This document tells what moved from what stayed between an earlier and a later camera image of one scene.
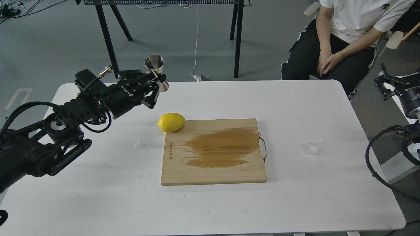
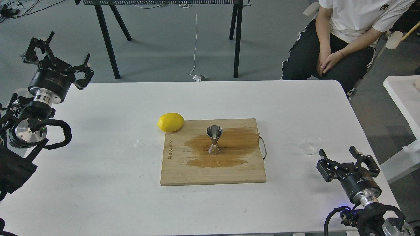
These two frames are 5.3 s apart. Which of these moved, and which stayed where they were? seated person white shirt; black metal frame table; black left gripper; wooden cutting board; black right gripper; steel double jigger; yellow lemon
Moved: black right gripper; steel double jigger; black left gripper
Stayed: black metal frame table; seated person white shirt; wooden cutting board; yellow lemon
